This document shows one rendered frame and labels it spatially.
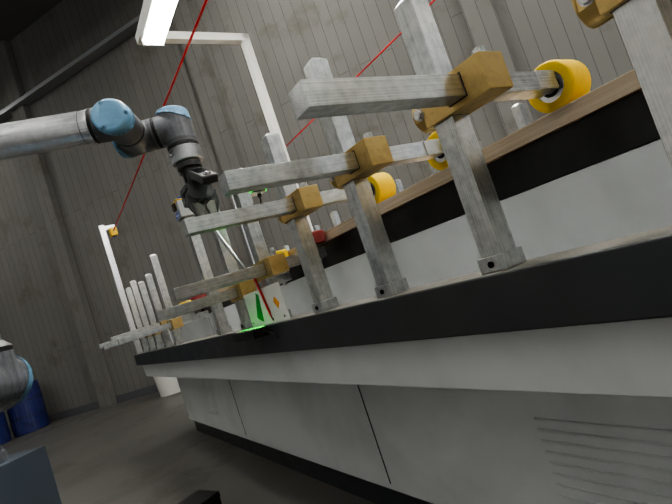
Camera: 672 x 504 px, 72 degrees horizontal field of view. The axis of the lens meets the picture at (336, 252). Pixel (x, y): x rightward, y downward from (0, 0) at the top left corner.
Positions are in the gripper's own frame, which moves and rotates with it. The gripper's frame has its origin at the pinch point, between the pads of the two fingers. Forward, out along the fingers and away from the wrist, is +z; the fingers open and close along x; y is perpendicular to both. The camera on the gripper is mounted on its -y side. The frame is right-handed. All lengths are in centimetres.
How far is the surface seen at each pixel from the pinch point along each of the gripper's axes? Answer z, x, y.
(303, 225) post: 10.9, -7.9, -35.7
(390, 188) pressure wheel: 8, -31, -42
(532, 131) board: 12, -26, -84
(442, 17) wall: -211, -392, 182
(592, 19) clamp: 8, -6, -105
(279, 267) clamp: 17.6, -7.6, -18.0
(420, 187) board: 12, -27, -56
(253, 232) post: 5.9, -7.0, -10.7
